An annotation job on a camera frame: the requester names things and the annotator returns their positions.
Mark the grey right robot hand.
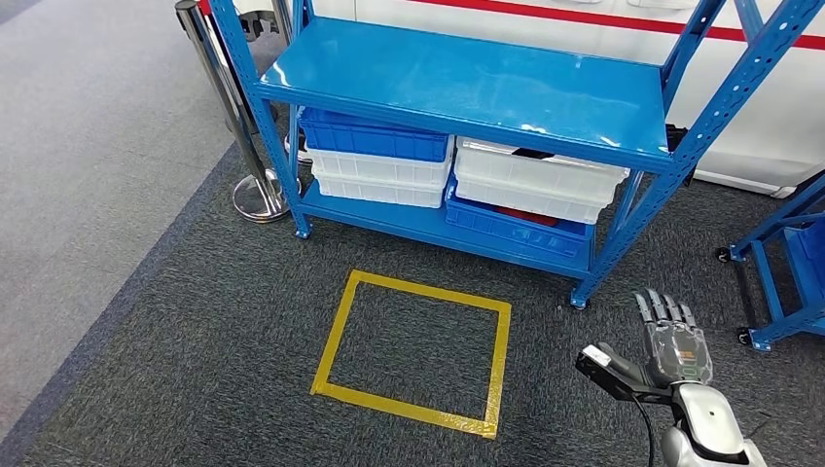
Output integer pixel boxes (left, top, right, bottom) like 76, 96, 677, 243
595, 288, 715, 389

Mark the white car with red stripe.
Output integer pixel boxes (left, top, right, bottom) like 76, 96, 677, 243
196, 0, 825, 199

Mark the red item in bin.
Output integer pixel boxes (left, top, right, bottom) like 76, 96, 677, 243
496, 207, 560, 228

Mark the blue plastic bin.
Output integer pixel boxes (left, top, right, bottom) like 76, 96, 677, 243
299, 106, 450, 163
445, 177, 595, 261

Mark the blue metal shelf rack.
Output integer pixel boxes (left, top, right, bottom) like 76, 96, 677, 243
209, 0, 825, 310

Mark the chrome stanchion with round base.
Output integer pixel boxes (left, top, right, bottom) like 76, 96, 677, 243
175, 0, 303, 225

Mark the blue wheeled metal cart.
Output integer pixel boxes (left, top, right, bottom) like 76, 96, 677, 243
715, 170, 825, 354

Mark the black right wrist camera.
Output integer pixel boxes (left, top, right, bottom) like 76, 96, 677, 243
574, 342, 675, 406

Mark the black camera cable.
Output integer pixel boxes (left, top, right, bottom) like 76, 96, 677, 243
631, 396, 657, 467

